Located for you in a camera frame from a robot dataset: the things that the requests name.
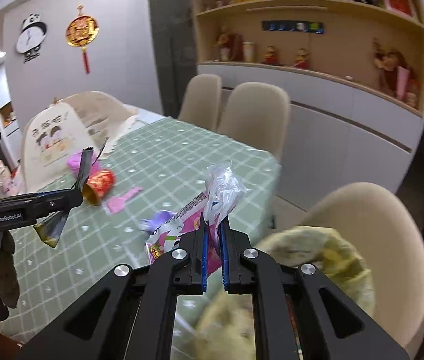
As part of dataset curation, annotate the black wrapper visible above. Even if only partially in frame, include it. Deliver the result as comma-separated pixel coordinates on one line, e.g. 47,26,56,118
32,137,109,248

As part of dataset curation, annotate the pink cartoon snack packet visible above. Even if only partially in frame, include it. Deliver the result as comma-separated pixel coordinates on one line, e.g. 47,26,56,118
145,161,247,275

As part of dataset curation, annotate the yellow green trash bag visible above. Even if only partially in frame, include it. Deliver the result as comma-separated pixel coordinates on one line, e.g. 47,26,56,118
192,225,376,360

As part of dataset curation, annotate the pink plastic toy bin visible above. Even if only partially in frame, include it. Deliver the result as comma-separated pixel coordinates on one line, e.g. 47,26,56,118
65,149,102,178

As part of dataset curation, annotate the red gold paper cup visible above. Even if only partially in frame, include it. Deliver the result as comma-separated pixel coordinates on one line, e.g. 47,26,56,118
82,169,115,206

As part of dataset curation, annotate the cream cartoon print cushion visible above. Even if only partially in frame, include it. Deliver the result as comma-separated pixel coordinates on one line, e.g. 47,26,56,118
20,91,139,192

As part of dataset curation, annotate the pink plastic spoon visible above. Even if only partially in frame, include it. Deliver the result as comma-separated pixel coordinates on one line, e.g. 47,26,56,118
103,187,143,215

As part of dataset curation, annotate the purple toy figure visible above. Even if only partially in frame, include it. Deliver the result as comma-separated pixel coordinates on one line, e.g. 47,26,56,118
139,211,174,234

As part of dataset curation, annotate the green grid tablecloth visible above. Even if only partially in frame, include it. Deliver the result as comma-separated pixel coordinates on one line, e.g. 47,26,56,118
0,118,281,341

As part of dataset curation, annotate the beige near chair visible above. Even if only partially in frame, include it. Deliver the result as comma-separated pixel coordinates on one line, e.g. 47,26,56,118
301,182,424,355

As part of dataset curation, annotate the beige chair far left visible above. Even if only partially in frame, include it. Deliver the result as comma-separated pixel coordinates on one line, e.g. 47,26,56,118
178,74,222,132

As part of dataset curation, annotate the panda wall clock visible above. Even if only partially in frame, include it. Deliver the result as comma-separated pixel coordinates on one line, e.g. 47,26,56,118
15,14,48,63

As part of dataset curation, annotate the red gold wall ornament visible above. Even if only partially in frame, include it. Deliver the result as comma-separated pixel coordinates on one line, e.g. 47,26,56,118
66,5,100,74

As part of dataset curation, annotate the wooden wall shelf unit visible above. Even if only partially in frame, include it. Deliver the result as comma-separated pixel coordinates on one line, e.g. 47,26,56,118
192,0,424,116

